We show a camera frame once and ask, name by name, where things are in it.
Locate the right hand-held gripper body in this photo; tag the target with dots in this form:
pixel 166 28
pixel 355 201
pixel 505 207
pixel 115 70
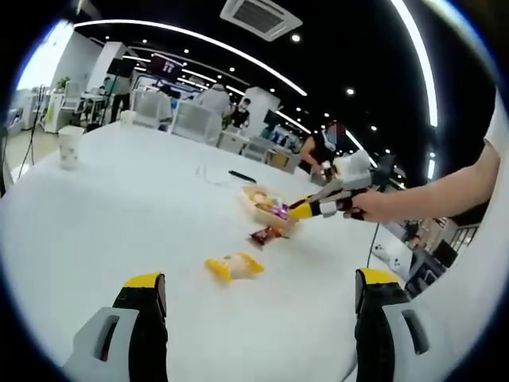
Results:
pixel 354 171

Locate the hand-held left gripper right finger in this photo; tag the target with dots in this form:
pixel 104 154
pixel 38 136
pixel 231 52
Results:
pixel 378 330

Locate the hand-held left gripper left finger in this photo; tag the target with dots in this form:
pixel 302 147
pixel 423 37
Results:
pixel 139 330

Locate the purple candy food packet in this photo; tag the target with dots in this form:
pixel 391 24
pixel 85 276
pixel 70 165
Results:
pixel 282 211

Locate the beige hexagonal container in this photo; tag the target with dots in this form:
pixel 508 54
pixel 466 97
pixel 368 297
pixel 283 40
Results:
pixel 264 221

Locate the dark red snack food bar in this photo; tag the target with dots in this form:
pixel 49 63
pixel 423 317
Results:
pixel 266 236

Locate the person's right hand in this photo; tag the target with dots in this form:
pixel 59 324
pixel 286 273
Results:
pixel 378 207

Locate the cardboard box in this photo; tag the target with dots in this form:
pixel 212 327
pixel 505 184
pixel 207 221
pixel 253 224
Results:
pixel 282 162

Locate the white game controller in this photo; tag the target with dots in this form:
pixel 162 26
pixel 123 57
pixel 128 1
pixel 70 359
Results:
pixel 391 260

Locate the person's white shirt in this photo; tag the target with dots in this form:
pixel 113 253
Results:
pixel 457 310

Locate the white mesh chair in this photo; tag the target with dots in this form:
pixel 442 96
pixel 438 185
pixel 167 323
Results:
pixel 196 121
pixel 258 149
pixel 152 109

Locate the black bar-shaped device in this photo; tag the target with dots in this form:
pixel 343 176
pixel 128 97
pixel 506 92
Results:
pixel 242 176

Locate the long ceiling light strip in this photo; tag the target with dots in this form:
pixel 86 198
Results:
pixel 159 27
pixel 423 59

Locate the ceiling air vent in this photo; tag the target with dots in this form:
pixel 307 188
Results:
pixel 260 20

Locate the paper cup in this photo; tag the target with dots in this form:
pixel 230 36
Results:
pixel 71 149

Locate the hanging dark screen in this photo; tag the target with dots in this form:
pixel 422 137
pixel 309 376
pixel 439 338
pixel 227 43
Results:
pixel 168 63

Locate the white tub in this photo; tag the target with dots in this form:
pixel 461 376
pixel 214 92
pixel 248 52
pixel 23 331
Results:
pixel 128 118

